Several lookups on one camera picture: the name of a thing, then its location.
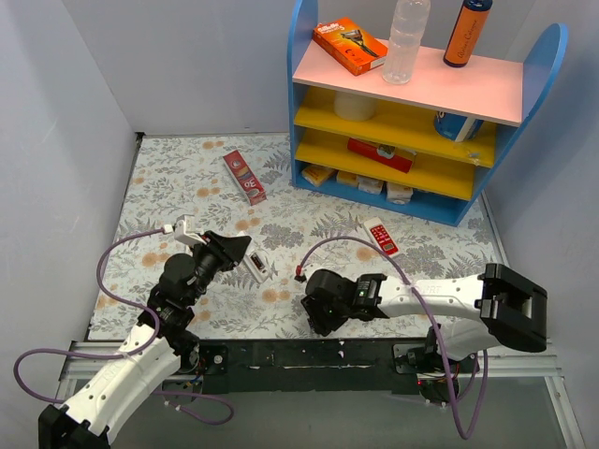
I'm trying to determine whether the red box on shelf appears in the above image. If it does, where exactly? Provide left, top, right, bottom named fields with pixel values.
left=347, top=138, right=416, bottom=173

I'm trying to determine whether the orange razor box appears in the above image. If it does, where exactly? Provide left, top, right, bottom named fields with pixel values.
left=313, top=17, right=387, bottom=76

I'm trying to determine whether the orange cylindrical bottle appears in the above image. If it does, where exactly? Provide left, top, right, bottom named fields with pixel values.
left=443, top=0, right=492, bottom=67

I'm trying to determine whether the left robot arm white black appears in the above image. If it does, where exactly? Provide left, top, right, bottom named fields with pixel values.
left=38, top=231, right=252, bottom=448

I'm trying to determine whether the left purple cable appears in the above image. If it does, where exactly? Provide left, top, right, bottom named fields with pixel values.
left=12, top=226, right=234, bottom=426

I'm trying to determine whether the red toothpaste box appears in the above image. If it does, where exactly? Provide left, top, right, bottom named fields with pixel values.
left=223, top=151, right=267, bottom=206

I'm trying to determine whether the red white remote control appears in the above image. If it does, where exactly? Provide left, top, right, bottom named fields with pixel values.
left=362, top=217, right=400, bottom=257

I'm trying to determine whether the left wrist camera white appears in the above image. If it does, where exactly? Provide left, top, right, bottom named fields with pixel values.
left=173, top=214, right=205, bottom=249

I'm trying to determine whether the black base bar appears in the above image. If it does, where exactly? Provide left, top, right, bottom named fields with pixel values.
left=145, top=337, right=478, bottom=397

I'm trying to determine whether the white paper roll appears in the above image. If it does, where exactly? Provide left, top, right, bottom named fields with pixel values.
left=333, top=91, right=377, bottom=122

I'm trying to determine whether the yellow white pack middle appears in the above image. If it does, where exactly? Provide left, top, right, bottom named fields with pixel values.
left=336, top=170, right=384, bottom=195

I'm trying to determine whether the yellow soap pack left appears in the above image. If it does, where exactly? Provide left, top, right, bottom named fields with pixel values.
left=301, top=164, right=337, bottom=187

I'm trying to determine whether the aluminium rail frame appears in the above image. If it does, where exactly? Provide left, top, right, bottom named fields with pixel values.
left=39, top=339, right=586, bottom=449

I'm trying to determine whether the purple cable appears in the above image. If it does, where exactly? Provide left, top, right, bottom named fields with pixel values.
left=293, top=236, right=489, bottom=441
left=12, top=226, right=234, bottom=426

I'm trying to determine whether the floral table mat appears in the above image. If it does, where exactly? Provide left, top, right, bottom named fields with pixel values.
left=87, top=134, right=503, bottom=340

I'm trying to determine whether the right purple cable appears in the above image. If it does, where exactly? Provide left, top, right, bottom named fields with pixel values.
left=293, top=236, right=489, bottom=441

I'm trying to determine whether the clear plastic bottle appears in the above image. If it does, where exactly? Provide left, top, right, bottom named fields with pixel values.
left=382, top=0, right=431, bottom=84

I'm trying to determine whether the blue shelf unit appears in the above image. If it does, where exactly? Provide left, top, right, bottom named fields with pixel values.
left=286, top=1, right=568, bottom=226

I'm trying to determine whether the blue white can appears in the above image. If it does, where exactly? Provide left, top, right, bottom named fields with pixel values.
left=433, top=111, right=484, bottom=142

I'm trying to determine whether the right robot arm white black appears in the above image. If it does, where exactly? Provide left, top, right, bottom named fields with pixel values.
left=296, top=264, right=548, bottom=372

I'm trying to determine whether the white pack right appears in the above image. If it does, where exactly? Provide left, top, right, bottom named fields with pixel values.
left=386, top=182, right=414, bottom=205

